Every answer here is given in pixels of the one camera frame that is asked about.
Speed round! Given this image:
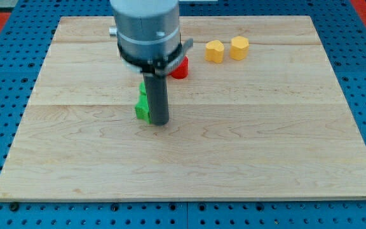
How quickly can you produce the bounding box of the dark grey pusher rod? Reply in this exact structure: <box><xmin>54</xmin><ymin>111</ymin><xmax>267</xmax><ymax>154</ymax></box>
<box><xmin>143</xmin><ymin>73</ymin><xmax>169</xmax><ymax>125</ymax></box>

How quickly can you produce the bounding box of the grey cylindrical robot arm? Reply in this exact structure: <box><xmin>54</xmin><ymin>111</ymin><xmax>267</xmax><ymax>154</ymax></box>
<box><xmin>110</xmin><ymin>0</ymin><xmax>194</xmax><ymax>125</ymax></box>

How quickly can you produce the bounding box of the wooden board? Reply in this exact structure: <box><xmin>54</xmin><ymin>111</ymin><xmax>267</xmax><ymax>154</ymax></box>
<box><xmin>0</xmin><ymin>16</ymin><xmax>366</xmax><ymax>202</ymax></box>

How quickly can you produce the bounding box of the green block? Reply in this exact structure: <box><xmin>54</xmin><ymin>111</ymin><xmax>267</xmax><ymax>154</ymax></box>
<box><xmin>135</xmin><ymin>95</ymin><xmax>151</xmax><ymax>124</ymax></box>

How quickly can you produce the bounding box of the red cylinder block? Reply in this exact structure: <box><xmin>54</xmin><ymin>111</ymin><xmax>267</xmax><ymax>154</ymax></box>
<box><xmin>170</xmin><ymin>56</ymin><xmax>189</xmax><ymax>80</ymax></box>

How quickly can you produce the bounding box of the yellow heart block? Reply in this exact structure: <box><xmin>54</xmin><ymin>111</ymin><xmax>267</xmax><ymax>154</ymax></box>
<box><xmin>205</xmin><ymin>40</ymin><xmax>224</xmax><ymax>64</ymax></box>

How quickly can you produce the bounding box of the yellow hexagon block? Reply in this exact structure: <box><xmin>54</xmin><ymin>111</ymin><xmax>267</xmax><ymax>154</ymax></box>
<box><xmin>229</xmin><ymin>36</ymin><xmax>249</xmax><ymax>60</ymax></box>

